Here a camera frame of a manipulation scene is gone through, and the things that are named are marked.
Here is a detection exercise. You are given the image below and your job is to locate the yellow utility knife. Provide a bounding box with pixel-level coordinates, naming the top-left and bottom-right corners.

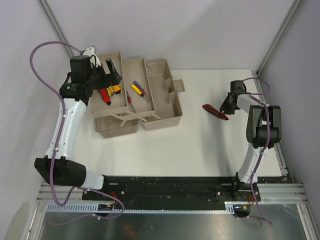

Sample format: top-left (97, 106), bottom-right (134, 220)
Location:
top-left (112, 85), bottom-right (123, 95)

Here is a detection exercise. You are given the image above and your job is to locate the white cable duct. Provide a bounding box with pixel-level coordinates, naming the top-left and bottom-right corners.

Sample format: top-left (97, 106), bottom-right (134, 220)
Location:
top-left (45, 202), bottom-right (249, 214)

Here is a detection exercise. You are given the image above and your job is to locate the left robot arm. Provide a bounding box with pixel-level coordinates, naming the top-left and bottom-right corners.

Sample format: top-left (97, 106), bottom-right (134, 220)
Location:
top-left (34, 54), bottom-right (122, 200)

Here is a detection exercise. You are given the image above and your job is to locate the aluminium frame post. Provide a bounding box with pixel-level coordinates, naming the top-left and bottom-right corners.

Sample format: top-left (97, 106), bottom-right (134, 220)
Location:
top-left (37, 0), bottom-right (68, 43)
top-left (255, 0), bottom-right (305, 77)

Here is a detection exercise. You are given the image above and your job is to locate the red black utility knife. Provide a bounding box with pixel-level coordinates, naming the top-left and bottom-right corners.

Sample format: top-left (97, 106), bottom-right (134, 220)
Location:
top-left (202, 104), bottom-right (229, 121)

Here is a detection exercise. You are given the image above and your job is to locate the yellow black box cutter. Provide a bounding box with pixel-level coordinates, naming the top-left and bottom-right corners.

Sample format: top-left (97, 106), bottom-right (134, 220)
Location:
top-left (106, 87), bottom-right (115, 97)

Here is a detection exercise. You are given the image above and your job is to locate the beige plastic tool box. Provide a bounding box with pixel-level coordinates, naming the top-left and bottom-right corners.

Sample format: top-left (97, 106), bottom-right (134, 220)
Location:
top-left (89, 51), bottom-right (185, 138)

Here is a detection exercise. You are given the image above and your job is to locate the large blue red screwdriver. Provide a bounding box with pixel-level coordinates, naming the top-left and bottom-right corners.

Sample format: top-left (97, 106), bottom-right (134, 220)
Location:
top-left (126, 90), bottom-right (136, 112)

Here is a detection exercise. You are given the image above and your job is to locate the left aluminium frame post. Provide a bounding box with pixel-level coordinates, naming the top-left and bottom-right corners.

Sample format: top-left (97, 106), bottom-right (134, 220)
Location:
top-left (37, 0), bottom-right (68, 43)

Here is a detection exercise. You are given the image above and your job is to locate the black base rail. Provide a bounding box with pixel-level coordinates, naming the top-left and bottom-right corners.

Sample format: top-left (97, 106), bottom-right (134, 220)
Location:
top-left (82, 176), bottom-right (261, 210)

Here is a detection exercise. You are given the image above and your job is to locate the right aluminium frame post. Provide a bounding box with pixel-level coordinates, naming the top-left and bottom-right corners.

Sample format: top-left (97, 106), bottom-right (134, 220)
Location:
top-left (255, 0), bottom-right (305, 77)

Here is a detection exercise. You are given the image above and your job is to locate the red folding knife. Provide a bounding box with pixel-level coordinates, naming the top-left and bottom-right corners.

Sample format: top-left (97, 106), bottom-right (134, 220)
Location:
top-left (99, 88), bottom-right (112, 106)

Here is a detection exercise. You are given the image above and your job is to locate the small blue red screwdriver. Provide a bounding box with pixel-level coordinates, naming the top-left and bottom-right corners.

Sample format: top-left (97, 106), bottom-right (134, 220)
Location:
top-left (133, 81), bottom-right (152, 102)

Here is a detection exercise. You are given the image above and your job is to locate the yellow handle screwdriver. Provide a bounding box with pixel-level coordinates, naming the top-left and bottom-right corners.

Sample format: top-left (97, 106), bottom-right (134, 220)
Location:
top-left (131, 84), bottom-right (145, 97)

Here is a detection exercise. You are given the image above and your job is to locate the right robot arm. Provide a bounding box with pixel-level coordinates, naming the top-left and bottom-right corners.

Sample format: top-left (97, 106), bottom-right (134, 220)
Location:
top-left (215, 80), bottom-right (282, 201)

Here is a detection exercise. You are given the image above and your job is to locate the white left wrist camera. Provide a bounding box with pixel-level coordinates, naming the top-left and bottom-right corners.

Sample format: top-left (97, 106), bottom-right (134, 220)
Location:
top-left (81, 46), bottom-right (102, 67)

